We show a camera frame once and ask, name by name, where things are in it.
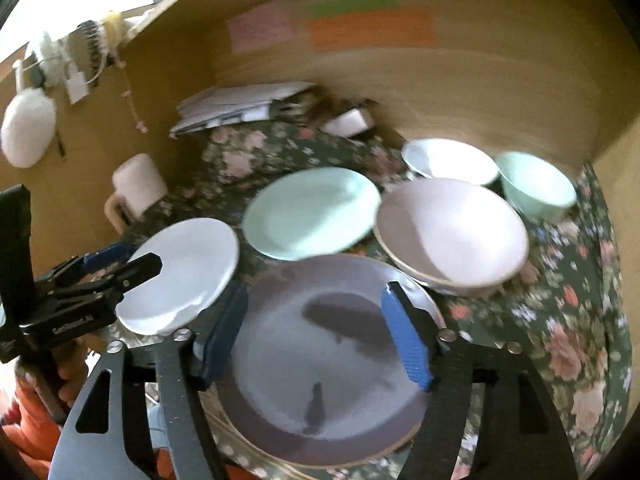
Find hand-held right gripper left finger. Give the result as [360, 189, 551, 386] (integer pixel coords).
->
[50, 281, 250, 480]

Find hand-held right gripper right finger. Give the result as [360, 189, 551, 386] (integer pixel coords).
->
[381, 281, 582, 480]

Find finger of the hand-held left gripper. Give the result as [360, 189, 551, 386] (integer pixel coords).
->
[36, 241, 137, 292]
[50, 252, 165, 311]

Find small white plate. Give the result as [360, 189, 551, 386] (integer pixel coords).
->
[116, 217, 241, 336]

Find large pale lavender plate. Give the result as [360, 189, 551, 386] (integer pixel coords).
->
[217, 255, 446, 468]

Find white bowl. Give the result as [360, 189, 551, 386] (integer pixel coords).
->
[401, 139, 500, 187]

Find person's left forearm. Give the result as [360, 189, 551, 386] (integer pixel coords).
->
[0, 385, 68, 473]

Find person's left hand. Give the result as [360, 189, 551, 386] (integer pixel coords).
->
[15, 337, 101, 411]

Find large pale pink bowl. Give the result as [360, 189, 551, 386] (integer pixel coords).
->
[374, 178, 530, 297]

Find white fluffy brush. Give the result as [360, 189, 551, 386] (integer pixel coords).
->
[0, 87, 57, 168]

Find floral green tablecloth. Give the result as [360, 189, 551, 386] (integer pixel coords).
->
[105, 122, 633, 480]

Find mint green plate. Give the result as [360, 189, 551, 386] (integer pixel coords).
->
[242, 167, 382, 261]

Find stack of white papers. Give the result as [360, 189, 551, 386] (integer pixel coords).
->
[170, 81, 318, 138]

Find mint green bowl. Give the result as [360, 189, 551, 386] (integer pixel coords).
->
[495, 151, 578, 223]

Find hairbrush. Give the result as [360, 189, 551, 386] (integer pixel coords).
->
[67, 20, 111, 86]

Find white card with clutter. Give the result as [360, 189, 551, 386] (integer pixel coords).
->
[320, 107, 376, 137]

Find pink paper note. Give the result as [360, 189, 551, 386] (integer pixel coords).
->
[227, 7, 296, 53]

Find orange paper note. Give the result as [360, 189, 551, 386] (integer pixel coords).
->
[305, 10, 436, 51]

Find green paper note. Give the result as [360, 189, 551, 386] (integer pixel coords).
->
[307, 0, 401, 17]

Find bead string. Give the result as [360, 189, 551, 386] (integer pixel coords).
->
[119, 57, 149, 134]

